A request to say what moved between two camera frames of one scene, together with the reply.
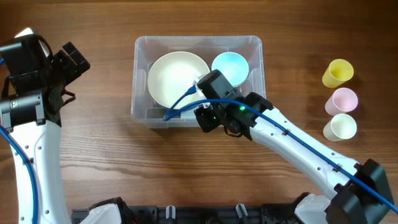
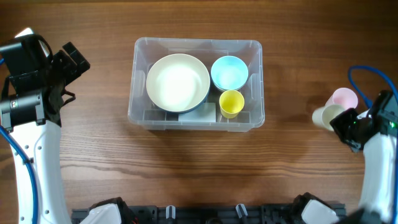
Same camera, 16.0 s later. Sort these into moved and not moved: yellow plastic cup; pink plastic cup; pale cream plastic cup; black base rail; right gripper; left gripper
Moved: pale cream plastic cup; right gripper; yellow plastic cup
Not moved: black base rail; pink plastic cup; left gripper
